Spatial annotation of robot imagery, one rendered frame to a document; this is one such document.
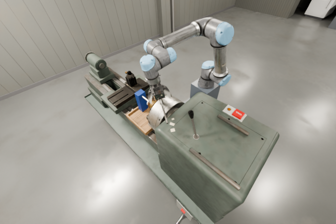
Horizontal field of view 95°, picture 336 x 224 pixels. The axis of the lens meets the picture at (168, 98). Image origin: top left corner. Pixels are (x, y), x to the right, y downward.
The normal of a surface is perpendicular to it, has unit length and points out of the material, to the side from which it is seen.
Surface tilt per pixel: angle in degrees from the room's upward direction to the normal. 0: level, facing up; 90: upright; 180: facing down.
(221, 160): 0
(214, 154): 0
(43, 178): 0
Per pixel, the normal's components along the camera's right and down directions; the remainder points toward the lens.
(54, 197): -0.04, -0.69
